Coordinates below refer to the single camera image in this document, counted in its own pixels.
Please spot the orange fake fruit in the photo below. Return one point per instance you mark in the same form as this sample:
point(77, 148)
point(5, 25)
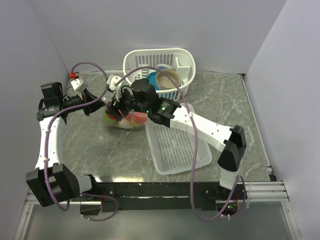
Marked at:
point(126, 124)

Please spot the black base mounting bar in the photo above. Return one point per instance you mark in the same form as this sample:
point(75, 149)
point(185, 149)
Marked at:
point(129, 196)

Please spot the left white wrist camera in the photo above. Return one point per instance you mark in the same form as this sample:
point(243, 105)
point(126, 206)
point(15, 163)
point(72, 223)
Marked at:
point(78, 84)

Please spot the clear zip top bag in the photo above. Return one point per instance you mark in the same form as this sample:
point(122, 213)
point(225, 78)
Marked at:
point(126, 117)

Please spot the blue dotted plate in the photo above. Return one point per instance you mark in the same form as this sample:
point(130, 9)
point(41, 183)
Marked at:
point(152, 79)

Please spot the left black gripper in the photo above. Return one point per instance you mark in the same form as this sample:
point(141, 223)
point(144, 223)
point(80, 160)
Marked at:
point(92, 107)

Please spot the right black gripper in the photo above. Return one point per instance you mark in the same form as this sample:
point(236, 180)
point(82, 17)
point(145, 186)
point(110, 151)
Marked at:
point(113, 109)

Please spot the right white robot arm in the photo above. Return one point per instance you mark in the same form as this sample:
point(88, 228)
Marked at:
point(229, 141)

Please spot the beige ceramic bowl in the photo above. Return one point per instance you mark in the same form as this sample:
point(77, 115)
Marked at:
point(163, 82)

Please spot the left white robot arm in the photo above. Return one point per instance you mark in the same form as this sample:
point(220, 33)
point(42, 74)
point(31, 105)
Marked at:
point(51, 181)

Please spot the green fake fruit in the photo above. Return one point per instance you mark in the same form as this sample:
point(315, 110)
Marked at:
point(110, 120)

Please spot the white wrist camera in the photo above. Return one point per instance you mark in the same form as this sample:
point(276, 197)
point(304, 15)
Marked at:
point(78, 84)
point(112, 81)

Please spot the aluminium frame rail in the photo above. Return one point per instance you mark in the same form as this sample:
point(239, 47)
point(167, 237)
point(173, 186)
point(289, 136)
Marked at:
point(256, 191)

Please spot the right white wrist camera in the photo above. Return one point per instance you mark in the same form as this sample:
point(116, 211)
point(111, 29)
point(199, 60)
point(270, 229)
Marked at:
point(112, 81)

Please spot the white rectangular perforated tray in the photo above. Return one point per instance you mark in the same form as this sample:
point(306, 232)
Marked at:
point(172, 150)

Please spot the red fake fruit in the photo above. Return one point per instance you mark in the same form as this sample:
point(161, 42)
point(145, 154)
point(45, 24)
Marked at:
point(138, 118)

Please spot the white oval dish basket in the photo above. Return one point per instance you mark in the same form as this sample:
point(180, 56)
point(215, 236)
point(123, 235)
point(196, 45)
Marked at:
point(177, 62)

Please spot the white blue floral cup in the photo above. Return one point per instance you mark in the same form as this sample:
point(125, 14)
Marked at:
point(163, 66)

